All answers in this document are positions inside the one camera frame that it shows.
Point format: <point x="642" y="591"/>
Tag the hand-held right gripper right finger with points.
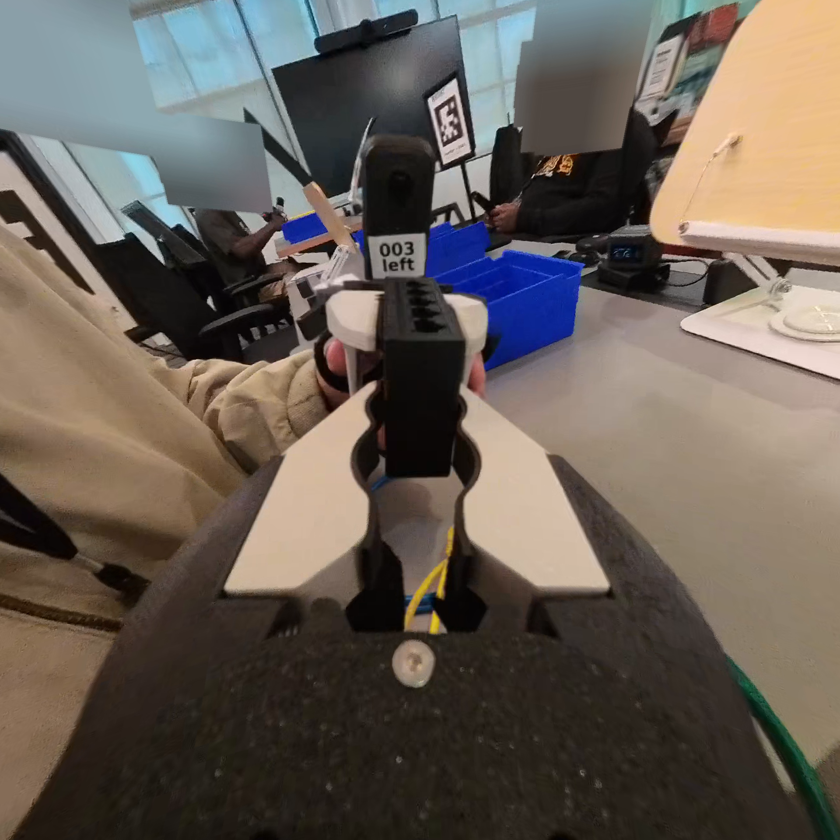
<point x="531" y="518"/>

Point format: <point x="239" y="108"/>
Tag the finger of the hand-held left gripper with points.
<point x="351" y="318"/>
<point x="471" y="321"/>

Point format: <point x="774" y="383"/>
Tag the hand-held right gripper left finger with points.
<point x="295" y="525"/>

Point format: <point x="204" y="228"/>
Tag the black ethernet port block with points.
<point x="420" y="380"/>

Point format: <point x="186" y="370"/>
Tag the person's left forearm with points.
<point x="249" y="407"/>

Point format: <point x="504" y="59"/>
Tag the person's left hand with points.
<point x="336" y="361"/>

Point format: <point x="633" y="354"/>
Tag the white machine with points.
<point x="308" y="298"/>

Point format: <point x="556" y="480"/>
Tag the large blue plastic bin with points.
<point x="531" y="308"/>

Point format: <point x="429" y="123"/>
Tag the pale wooden stick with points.
<point x="328" y="216"/>

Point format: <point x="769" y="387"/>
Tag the printed tag sign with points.
<point x="449" y="121"/>

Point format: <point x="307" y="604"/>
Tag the small blue plastic bin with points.
<point x="308" y="228"/>

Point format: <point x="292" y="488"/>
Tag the black monitor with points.
<point x="354" y="98"/>

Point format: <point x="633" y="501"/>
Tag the black computer mouse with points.
<point x="589" y="243"/>

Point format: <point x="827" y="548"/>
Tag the black webcam bar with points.
<point x="367" y="33"/>

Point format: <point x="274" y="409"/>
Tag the black device with screen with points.
<point x="630" y="253"/>

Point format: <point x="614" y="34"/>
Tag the black office chair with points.
<point x="164" y="289"/>

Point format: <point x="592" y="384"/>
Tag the white tray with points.
<point x="735" y="328"/>

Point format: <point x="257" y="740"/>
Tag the person's beige jacket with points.
<point x="65" y="394"/>

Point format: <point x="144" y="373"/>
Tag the pale wooden board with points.
<point x="774" y="131"/>

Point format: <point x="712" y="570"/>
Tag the wall poster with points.
<point x="666" y="65"/>

